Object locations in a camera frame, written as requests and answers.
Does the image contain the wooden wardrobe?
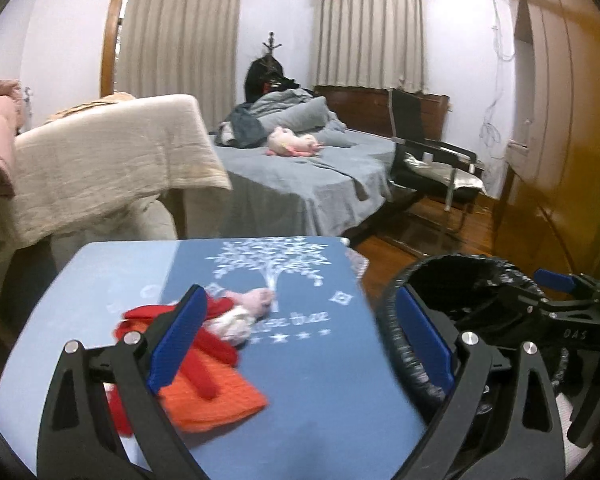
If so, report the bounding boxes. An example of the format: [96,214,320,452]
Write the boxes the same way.
[493,0,600,278]

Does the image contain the black bin with liner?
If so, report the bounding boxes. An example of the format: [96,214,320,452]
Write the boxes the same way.
[375,252,582,420]

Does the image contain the right beige curtain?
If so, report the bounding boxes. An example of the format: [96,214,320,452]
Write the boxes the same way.
[313,0,427,92]

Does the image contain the grey quilted pad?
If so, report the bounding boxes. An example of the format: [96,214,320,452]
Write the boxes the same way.
[346,247,370,281]

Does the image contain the hanging white cables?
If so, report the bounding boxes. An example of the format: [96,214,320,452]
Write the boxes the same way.
[478,0,514,162]

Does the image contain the dark grey garment on bed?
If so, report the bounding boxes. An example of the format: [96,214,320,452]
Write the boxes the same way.
[215,103,268,148]

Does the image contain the beige curtain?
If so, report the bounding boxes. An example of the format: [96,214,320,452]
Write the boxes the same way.
[313,0,427,92]
[114,0,242,131]

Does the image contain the orange bubble mesh pouch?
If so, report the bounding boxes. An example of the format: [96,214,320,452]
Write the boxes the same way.
[130,320,271,434]

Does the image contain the pink padded jacket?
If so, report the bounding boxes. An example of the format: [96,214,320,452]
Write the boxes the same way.
[0,79,24,200]

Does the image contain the beige quilt over rack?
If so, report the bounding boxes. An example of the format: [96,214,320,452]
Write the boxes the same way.
[6,94,232,247]

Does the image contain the coat stand with black coat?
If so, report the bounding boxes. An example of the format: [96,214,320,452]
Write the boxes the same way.
[244,32,300,103]

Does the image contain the bed with grey sheet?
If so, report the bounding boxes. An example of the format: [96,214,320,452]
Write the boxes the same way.
[215,129,416,237]

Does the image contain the blue tree-print table cloth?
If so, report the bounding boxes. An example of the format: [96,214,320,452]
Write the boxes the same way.
[0,237,425,479]

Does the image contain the pink sock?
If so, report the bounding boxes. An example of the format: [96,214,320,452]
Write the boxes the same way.
[223,288,275,318]

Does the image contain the wooden headboard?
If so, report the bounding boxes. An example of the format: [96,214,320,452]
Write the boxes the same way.
[313,86,450,140]

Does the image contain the black office chair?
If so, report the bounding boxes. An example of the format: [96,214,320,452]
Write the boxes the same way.
[386,88,487,233]

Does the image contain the left beige curtain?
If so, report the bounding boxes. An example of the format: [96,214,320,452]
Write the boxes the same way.
[114,0,242,131]

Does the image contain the red knit gloves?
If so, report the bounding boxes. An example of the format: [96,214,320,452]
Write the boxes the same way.
[107,295,249,437]

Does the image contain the grey duvet pile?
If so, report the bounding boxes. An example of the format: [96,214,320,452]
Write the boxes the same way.
[249,89,355,148]

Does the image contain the silver seat cushion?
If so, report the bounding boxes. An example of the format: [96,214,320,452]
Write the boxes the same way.
[403,153,486,193]

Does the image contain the pink plush toy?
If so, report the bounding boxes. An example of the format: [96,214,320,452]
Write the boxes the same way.
[266,127,324,157]

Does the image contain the white tissue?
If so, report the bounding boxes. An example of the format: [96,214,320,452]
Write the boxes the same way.
[204,306,256,347]

